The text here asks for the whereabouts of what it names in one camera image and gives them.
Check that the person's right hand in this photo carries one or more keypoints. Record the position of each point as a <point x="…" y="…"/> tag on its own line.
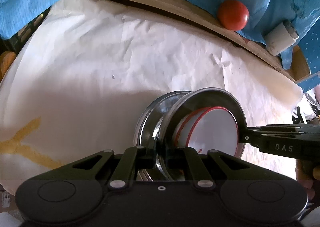
<point x="310" y="182"/>

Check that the deep steel bowl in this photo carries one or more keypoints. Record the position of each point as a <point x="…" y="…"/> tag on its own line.
<point x="206" y="97"/>

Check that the white red-rimmed bowl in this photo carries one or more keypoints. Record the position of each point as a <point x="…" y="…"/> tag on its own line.
<point x="187" y="124"/>
<point x="217" y="130"/>

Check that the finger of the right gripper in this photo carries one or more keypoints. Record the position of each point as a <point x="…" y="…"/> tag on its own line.
<point x="252" y="136"/>

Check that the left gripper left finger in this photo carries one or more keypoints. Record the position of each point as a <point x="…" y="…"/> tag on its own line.
<point x="137" y="163"/>

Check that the red tomato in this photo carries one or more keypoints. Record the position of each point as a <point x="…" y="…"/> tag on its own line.
<point x="233" y="15"/>

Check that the lower cardboard box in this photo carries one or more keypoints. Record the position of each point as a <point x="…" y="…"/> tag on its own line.
<point x="10" y="215"/>

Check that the wooden shelf board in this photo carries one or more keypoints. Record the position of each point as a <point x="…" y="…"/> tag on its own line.
<point x="188" y="12"/>

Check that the white thermos cup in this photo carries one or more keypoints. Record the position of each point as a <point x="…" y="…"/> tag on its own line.
<point x="281" y="37"/>

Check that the cream table cover sheet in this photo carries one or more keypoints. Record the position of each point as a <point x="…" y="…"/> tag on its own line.
<point x="86" y="75"/>

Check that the blue dotted curtain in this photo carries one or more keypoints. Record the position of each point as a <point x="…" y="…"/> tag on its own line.
<point x="311" y="50"/>

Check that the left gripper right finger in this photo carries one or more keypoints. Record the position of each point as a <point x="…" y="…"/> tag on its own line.
<point x="195" y="170"/>

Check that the wooden chair knob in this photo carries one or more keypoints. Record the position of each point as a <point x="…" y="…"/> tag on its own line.
<point x="6" y="59"/>

